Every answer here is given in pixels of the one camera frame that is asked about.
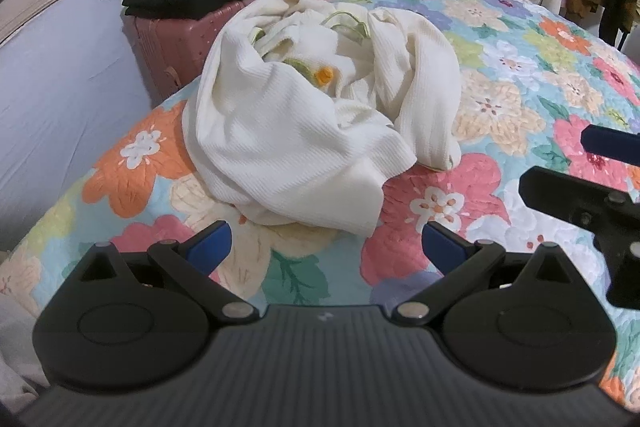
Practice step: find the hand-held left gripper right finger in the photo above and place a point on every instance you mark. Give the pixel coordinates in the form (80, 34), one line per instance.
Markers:
(442, 248)

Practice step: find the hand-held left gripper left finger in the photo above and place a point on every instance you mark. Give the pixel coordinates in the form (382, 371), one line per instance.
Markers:
(212, 246)

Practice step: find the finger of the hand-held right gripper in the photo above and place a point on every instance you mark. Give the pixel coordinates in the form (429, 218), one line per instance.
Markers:
(607, 141)
(550, 189)

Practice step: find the cream garment with green trim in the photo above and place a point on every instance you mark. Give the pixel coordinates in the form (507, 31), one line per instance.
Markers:
(300, 117)

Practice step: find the floral quilt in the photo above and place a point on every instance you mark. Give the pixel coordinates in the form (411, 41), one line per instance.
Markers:
(520, 72)

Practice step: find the pink suitcase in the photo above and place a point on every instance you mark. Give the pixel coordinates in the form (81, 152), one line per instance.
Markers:
(170, 52)

